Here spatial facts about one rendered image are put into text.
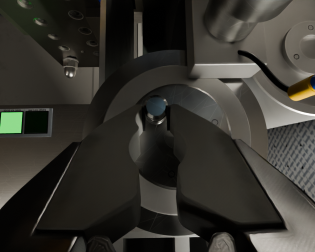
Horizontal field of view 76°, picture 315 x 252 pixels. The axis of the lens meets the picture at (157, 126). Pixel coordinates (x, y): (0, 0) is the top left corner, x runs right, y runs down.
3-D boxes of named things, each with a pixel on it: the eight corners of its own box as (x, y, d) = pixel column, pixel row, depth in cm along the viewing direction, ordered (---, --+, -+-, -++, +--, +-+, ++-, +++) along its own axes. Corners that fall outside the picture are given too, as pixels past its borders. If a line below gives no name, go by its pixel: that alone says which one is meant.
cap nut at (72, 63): (75, 57, 49) (74, 75, 48) (80, 63, 53) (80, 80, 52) (59, 57, 49) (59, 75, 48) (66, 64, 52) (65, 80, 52)
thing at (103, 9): (107, -75, 19) (104, 119, 17) (133, 50, 42) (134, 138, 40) (102, -75, 19) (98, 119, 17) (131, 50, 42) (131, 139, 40)
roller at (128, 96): (200, 40, 16) (281, 164, 15) (173, 108, 42) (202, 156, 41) (74, 109, 16) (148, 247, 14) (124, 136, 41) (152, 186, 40)
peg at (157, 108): (172, 100, 11) (161, 122, 11) (169, 110, 14) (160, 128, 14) (150, 90, 12) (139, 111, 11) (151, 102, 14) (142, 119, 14)
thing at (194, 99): (185, 215, 13) (101, 140, 14) (181, 206, 15) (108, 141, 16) (254, 129, 14) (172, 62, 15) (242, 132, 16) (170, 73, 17)
